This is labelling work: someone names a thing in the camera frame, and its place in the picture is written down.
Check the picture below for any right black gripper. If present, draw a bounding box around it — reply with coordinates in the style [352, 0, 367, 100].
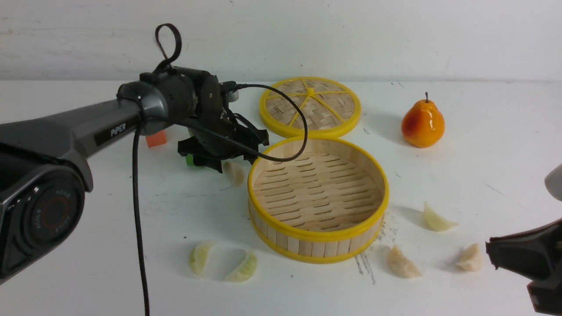
[486, 219, 562, 316]

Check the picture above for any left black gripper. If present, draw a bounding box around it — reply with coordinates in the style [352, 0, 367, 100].
[177, 75, 269, 173]

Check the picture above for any beige dumpling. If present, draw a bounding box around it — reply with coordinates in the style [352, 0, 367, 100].
[455, 243, 483, 272]
[387, 245, 423, 279]
[222, 161, 245, 187]

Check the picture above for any pale yellow dumpling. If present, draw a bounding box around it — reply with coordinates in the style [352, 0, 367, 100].
[423, 201, 458, 232]

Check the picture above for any green dumpling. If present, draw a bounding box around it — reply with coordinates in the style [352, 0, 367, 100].
[225, 251, 258, 283]
[189, 241, 217, 277]

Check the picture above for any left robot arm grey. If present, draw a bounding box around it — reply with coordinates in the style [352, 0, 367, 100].
[1, 66, 269, 283]

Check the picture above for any bamboo steamer lid yellow rim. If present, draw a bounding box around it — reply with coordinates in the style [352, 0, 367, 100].
[259, 77, 363, 138]

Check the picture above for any bamboo steamer tray yellow rim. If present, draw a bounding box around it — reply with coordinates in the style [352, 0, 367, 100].
[247, 137, 389, 264]

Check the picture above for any orange foam cube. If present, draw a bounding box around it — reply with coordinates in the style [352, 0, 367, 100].
[145, 130, 167, 148]

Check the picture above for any orange toy pear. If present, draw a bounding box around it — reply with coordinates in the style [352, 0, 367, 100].
[401, 92, 446, 148]

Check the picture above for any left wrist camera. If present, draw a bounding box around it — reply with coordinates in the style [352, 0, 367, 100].
[219, 81, 239, 103]

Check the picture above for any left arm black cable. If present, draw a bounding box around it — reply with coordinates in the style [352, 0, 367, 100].
[132, 23, 309, 316]

